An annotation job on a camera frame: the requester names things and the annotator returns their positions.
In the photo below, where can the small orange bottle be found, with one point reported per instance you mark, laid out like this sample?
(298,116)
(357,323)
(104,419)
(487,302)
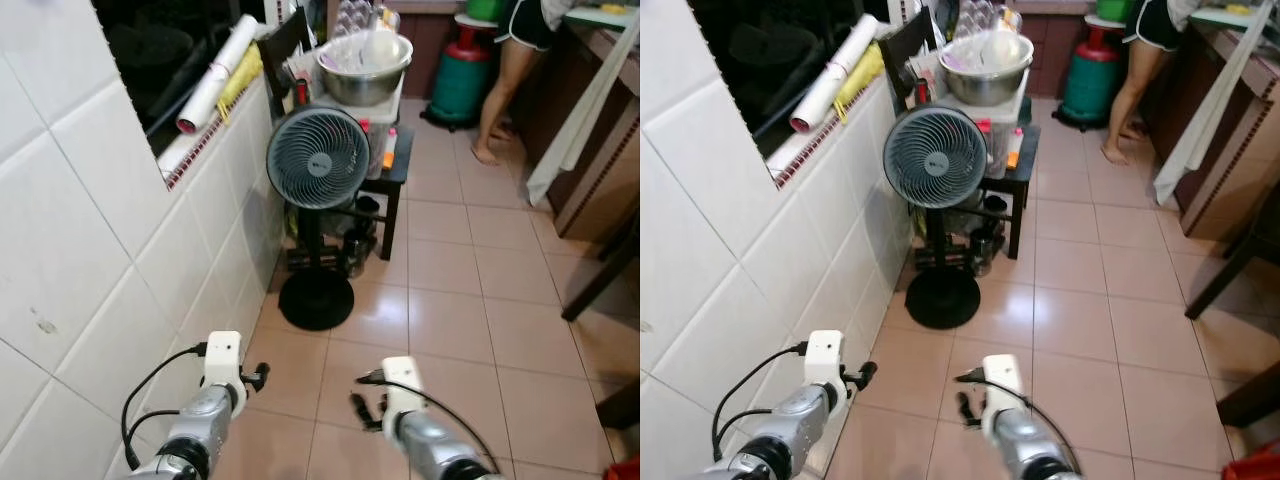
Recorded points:
(389,150)
(1014,150)

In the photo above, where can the red object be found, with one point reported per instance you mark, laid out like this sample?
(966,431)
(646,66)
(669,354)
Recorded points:
(1255,462)
(625,470)

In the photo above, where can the green basin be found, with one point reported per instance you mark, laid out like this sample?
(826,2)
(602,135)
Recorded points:
(1115,8)
(485,8)

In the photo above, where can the white dish in bowl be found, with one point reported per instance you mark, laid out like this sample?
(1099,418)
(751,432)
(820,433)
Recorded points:
(1003,47)
(382,47)

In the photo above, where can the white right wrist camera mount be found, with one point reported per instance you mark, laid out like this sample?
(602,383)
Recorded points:
(1003,385)
(402,385)

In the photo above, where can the white paper roll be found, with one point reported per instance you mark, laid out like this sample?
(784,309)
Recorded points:
(832,78)
(215,78)

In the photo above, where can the dark wooden furniture leg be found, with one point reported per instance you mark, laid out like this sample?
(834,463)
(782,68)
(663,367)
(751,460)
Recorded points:
(1225,280)
(600,280)

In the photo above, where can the black chair back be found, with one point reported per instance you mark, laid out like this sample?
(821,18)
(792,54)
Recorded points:
(282,45)
(905,45)

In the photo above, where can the white hanging cloth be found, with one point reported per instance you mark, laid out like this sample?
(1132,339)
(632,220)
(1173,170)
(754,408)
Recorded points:
(575,125)
(1200,125)

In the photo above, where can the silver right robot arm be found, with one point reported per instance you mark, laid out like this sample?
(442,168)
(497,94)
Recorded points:
(1030,445)
(440,445)

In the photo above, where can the green gas cylinder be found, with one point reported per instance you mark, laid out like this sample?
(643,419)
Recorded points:
(1090,90)
(460,90)

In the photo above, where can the person in black shorts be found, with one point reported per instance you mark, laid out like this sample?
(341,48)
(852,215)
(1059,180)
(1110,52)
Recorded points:
(505,70)
(1135,70)

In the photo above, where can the black side table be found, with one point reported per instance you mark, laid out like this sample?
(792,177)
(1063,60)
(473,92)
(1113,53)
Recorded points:
(1020,178)
(398,175)

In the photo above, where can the brown kitchen cabinet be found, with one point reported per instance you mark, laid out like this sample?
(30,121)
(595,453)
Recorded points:
(605,170)
(1235,165)

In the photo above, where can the yellow rolled sheet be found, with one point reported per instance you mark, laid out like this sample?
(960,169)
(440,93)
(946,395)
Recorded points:
(860,78)
(240,82)

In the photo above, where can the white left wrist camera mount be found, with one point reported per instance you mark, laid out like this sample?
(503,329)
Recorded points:
(825,355)
(222,355)

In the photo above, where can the grey standing fan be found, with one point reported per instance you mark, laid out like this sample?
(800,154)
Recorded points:
(935,157)
(318,158)

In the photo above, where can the large steel mixing bowl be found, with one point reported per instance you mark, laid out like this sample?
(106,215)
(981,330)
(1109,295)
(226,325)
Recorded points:
(362,82)
(985,82)

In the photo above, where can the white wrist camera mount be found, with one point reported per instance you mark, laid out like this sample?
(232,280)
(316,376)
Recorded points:
(402,385)
(222,355)
(825,355)
(1003,385)

